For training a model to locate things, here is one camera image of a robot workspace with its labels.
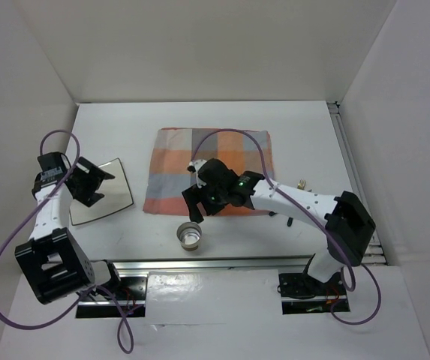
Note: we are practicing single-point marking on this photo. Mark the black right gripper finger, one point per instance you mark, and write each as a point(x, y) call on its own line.
point(191, 197)
point(213, 204)

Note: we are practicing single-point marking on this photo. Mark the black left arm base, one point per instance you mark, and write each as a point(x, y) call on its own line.
point(129, 291)

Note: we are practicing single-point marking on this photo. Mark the square white plate black rim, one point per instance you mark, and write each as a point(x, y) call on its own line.
point(117, 196)

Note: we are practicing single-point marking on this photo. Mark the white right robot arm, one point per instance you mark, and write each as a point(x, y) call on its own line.
point(343, 219)

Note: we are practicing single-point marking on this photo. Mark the gold knife green handle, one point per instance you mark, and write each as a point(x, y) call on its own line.
point(272, 213)

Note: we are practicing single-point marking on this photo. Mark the gold fork green handle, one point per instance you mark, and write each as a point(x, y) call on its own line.
point(301, 186)

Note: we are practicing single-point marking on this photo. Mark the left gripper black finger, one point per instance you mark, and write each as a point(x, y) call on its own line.
point(84, 190)
point(86, 172)

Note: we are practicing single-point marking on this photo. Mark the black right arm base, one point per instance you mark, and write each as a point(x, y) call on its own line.
point(298, 285)

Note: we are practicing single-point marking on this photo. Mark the aluminium front rail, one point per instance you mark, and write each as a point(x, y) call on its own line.
point(197, 265)

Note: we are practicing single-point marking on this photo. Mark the checkered orange blue cloth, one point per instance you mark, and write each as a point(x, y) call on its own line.
point(175, 147)

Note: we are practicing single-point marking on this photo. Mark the metal cup brown band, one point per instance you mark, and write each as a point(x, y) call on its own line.
point(189, 235)

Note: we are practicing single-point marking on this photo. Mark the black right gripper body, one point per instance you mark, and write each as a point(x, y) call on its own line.
point(207, 191)

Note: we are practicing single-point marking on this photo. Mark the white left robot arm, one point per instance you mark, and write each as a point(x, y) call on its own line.
point(52, 261)

